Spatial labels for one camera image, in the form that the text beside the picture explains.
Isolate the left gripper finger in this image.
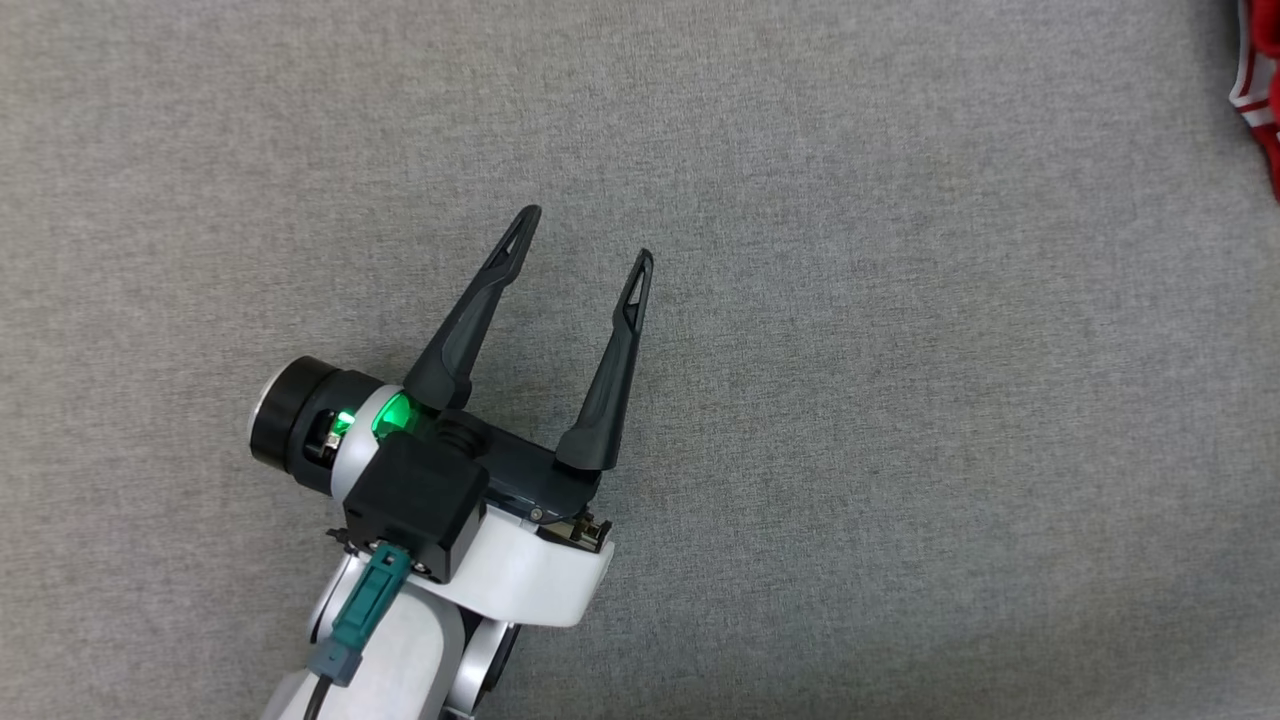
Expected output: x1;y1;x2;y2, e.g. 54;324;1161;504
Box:
403;204;543;413
555;248;656;474

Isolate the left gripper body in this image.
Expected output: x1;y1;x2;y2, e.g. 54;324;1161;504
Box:
247;355;614;553

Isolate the red white striped shirt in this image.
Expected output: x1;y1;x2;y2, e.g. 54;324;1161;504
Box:
1228;0;1280;206

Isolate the teal cable connector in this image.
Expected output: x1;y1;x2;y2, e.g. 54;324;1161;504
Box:
308;545;413;689

